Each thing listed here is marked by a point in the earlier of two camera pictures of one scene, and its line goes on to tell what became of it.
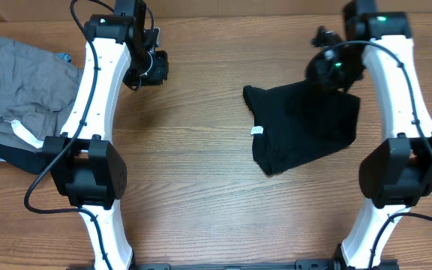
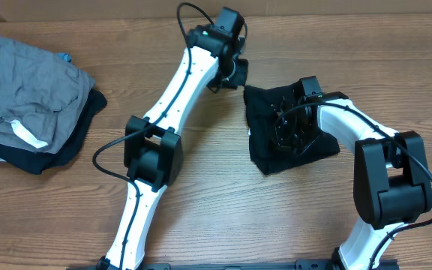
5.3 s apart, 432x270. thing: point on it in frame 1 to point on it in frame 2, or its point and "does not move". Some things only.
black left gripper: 159,68 to 236,76
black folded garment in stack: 31,160 does not move
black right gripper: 323,39 to 289,122
